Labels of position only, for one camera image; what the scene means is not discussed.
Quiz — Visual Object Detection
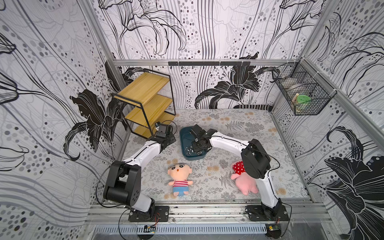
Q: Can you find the teal plastic storage box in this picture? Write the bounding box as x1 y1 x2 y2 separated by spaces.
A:
180 126 207 161

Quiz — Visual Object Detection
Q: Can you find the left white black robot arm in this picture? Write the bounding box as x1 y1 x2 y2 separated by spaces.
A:
103 122 176 218

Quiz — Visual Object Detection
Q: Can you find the green round lid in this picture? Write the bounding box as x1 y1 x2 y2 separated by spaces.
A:
296 95 312 104

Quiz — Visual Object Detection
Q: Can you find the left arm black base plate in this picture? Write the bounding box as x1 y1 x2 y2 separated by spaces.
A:
129 205 170 223

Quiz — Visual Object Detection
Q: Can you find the black wire basket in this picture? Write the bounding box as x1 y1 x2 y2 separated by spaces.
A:
272 63 337 116

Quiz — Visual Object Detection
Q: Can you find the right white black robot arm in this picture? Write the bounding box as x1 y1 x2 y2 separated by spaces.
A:
190 125 282 212

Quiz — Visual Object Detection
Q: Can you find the boy plush doll striped shirt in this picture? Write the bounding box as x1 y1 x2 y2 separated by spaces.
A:
168 164 194 197

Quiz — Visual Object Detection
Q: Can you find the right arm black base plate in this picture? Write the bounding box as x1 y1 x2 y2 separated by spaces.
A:
245 205 290 223

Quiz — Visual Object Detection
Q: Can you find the pile of silver wing nuts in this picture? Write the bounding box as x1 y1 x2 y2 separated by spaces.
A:
184 146 203 159

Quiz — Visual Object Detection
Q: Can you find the black wall rail bar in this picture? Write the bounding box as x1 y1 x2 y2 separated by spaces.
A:
168 61 251 67

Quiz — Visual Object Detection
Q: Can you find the white slotted cable duct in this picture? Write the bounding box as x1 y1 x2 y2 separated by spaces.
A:
94 224 267 235

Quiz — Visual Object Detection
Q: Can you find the pink plush toy red hat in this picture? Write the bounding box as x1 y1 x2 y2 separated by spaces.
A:
231 161 259 196

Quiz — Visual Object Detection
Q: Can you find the wooden shelf black metal frame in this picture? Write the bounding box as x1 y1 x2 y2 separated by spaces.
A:
112 69 176 139

